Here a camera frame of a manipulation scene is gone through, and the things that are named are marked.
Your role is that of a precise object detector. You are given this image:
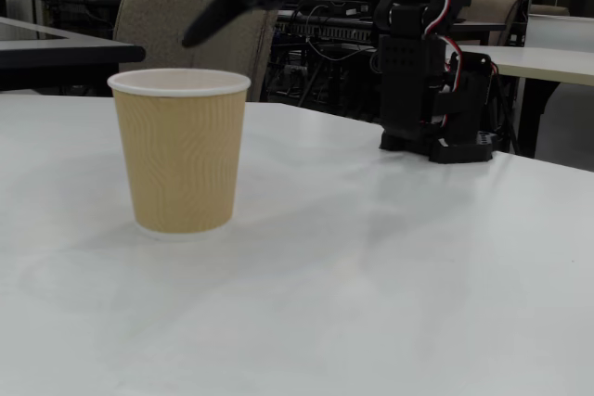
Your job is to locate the black equipment rack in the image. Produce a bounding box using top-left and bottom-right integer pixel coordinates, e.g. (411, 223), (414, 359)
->
(266, 0), (389, 123)

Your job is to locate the beige fabric chair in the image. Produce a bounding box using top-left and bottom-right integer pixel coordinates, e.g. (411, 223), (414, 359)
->
(112, 0), (280, 103)

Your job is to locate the tan paper cup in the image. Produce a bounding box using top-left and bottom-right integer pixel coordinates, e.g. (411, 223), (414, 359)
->
(106, 68), (252, 243)

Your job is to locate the grey table with black edge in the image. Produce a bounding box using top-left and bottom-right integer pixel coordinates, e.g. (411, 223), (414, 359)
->
(0, 15), (147, 94)

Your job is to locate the white background table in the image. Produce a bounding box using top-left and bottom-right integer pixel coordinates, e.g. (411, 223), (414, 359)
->
(526, 12), (594, 48)

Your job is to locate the red white cable at base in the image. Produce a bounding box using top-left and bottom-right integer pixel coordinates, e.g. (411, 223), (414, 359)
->
(443, 36), (466, 129)

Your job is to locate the white table with black legs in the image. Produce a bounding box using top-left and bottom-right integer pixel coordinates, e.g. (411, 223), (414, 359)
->
(444, 45), (594, 160)

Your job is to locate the beige chair with dark frame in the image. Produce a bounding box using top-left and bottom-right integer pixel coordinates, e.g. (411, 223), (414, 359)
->
(457, 0), (524, 48)

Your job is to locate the thin black power cable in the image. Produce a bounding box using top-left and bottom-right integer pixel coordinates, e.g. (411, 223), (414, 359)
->
(490, 61), (519, 154)

